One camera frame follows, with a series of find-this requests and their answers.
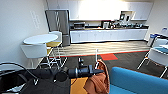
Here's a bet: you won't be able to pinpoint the black microwave oven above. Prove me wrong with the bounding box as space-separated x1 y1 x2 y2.
72 21 86 30

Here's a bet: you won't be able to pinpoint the white clothes hanger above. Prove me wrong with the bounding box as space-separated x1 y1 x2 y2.
94 47 101 70

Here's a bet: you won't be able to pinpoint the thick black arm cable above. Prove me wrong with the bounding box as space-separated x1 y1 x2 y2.
0 61 39 86

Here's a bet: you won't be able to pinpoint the white wall panel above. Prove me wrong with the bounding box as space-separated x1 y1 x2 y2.
29 10 41 31

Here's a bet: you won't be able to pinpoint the white square table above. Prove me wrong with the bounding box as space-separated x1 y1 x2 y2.
153 44 168 55

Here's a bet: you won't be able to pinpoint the round white table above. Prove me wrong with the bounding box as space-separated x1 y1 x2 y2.
22 33 60 68

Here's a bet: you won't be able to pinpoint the white kitchen wall cabinets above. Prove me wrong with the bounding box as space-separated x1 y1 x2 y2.
46 0 154 21

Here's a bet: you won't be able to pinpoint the dark coffee machine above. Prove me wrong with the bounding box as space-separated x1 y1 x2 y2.
100 20 112 30

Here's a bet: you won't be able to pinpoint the orange hoodie with white print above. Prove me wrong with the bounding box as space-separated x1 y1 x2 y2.
82 58 111 94

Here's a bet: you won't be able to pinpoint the white kitchen base cabinets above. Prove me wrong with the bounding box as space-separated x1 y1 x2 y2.
69 26 150 45

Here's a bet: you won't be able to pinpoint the stainless steel refrigerator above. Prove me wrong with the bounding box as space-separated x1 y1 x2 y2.
44 9 72 47

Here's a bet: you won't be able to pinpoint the white bin with blue lid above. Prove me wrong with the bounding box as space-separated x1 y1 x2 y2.
146 32 158 48

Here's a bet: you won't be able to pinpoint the white chair with yellow seat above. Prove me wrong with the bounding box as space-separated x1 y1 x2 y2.
45 30 68 70

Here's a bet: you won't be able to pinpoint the blue sofa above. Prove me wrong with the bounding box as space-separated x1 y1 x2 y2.
107 66 168 94

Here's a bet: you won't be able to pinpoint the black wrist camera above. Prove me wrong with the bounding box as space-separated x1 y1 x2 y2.
77 56 85 68

